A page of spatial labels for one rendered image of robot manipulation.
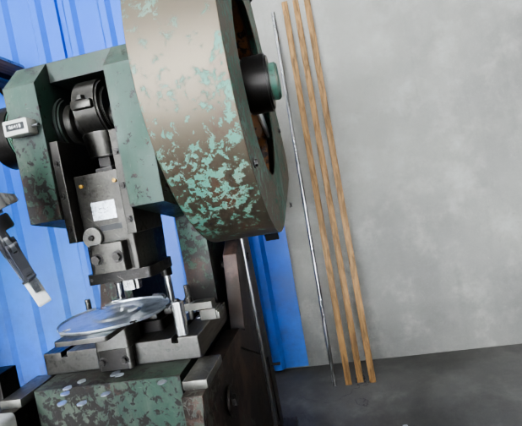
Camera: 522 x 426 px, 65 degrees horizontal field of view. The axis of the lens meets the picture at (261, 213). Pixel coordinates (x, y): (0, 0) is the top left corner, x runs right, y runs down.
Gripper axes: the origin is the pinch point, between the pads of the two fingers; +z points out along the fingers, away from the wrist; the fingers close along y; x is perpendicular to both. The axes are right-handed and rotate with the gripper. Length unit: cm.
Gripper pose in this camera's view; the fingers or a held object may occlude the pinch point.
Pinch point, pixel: (37, 291)
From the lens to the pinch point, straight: 114.9
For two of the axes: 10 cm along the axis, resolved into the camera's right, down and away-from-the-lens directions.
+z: 4.1, 8.8, 2.5
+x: 6.5, -4.8, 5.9
